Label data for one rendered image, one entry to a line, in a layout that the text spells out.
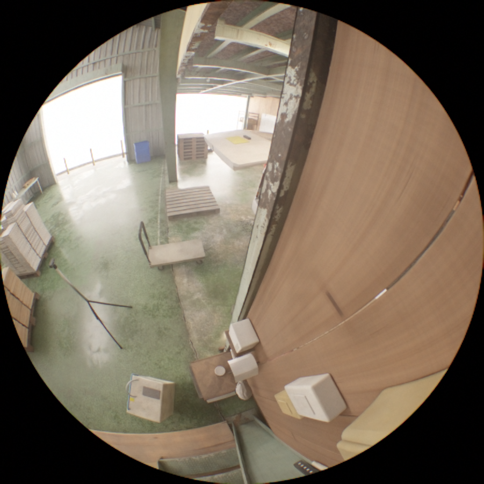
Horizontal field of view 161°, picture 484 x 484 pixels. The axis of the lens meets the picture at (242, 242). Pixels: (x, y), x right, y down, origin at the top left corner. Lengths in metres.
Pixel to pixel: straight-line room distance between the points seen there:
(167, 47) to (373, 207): 4.98
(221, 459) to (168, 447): 0.56
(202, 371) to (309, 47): 1.44
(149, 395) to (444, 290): 1.77
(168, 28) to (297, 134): 5.07
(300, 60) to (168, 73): 4.60
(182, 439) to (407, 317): 2.25
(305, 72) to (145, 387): 1.89
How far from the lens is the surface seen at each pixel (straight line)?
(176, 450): 2.38
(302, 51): 0.28
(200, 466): 2.28
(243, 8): 1.38
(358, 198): 0.20
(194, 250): 2.66
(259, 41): 1.51
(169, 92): 4.75
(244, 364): 0.72
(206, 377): 1.30
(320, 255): 0.25
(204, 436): 2.25
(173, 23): 5.29
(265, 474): 1.15
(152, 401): 1.76
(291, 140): 0.25
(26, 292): 3.89
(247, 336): 0.61
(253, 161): 1.38
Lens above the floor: 2.17
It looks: 44 degrees down
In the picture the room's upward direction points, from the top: 10 degrees clockwise
